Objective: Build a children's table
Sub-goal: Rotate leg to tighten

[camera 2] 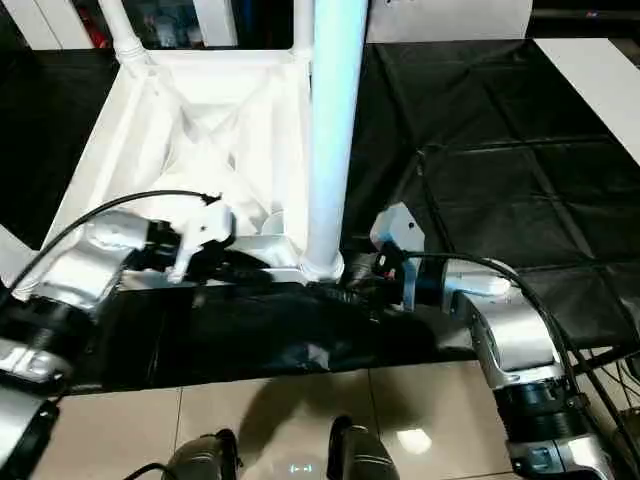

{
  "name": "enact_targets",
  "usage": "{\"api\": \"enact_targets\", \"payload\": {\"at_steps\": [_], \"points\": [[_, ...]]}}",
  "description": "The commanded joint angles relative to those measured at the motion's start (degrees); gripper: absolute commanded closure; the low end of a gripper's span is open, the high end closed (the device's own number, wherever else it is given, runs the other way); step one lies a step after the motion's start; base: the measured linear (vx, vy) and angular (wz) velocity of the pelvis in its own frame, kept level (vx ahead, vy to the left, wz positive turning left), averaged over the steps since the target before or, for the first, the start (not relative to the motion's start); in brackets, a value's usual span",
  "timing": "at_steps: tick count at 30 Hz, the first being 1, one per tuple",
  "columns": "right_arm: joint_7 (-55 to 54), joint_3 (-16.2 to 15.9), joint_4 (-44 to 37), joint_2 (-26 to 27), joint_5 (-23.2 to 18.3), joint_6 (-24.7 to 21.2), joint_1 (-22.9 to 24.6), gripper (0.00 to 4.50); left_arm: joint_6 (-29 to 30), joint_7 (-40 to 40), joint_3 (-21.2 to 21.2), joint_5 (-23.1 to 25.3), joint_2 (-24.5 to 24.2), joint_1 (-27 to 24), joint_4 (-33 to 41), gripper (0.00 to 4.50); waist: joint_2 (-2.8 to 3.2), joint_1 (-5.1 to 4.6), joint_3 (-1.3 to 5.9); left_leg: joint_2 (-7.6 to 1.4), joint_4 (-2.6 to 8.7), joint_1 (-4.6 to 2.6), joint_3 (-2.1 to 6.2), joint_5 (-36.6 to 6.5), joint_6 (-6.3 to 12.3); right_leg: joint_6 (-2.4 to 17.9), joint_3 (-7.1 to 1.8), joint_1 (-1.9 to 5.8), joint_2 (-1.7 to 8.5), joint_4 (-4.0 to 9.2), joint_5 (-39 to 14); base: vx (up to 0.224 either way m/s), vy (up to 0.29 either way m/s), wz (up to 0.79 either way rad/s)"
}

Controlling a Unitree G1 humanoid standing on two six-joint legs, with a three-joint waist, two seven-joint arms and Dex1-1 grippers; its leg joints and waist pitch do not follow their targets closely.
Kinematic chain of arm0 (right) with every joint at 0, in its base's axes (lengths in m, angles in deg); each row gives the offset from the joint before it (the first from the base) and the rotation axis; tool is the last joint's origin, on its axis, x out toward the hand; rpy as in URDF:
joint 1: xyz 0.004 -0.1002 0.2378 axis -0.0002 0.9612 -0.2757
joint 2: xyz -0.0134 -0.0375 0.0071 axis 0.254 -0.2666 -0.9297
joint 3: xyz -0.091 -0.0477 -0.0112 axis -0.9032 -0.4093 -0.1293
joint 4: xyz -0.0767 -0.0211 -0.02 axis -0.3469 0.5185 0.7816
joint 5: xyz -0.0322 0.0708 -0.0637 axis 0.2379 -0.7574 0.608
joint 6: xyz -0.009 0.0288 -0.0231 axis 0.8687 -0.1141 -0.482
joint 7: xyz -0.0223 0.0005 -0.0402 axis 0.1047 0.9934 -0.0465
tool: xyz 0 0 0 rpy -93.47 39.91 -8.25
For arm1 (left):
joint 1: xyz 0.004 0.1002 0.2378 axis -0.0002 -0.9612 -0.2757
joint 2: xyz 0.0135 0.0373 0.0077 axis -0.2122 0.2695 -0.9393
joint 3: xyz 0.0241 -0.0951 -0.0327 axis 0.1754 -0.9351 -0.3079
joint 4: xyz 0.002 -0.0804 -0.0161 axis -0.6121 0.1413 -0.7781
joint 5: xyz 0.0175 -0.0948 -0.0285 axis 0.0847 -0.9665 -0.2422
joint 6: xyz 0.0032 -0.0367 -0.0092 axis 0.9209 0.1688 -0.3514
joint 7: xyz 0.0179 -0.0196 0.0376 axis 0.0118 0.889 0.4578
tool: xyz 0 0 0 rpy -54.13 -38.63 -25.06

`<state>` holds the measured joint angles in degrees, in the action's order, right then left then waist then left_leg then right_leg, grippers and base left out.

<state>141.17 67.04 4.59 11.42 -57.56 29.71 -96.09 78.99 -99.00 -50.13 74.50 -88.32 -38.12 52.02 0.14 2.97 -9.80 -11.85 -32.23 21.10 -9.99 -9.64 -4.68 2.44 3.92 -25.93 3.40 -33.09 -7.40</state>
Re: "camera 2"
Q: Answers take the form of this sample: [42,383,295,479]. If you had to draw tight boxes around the white plastic table top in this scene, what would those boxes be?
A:
[8,44,347,293]

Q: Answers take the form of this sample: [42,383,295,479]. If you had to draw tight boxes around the white plastic table leg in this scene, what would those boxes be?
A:
[96,0,153,65]
[299,0,370,283]
[0,224,33,293]
[292,0,317,58]

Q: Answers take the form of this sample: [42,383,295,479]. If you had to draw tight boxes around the dark right robot foot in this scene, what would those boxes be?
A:
[327,417,402,480]

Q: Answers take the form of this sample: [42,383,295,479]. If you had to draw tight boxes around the dark robot foot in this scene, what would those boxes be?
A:
[158,429,242,480]
[327,417,402,480]

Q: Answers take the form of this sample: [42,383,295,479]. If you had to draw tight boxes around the black work mat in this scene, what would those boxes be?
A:
[0,38,640,396]

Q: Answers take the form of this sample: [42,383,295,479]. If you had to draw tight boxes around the dark left robot foot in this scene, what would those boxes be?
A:
[158,429,242,480]

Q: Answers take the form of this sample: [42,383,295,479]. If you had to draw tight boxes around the black rod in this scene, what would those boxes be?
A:
[570,343,640,378]

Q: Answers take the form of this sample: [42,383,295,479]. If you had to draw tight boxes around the small bottles on shelf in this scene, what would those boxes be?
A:
[74,0,203,49]

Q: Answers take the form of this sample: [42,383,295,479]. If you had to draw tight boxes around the black cabinet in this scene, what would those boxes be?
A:
[238,0,301,51]

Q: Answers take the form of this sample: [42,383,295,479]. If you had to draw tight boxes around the white plastic bag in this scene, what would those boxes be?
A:
[364,0,535,45]

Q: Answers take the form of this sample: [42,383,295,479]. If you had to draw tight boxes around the white flat sheet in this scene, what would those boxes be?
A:
[534,37,640,168]

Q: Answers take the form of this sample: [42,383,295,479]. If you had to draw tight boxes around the white cabinet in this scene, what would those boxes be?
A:
[0,0,241,51]

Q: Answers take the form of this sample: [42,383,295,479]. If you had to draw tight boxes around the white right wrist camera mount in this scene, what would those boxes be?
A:
[369,201,427,313]

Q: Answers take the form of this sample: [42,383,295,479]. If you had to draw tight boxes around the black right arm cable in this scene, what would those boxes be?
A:
[398,250,640,473]

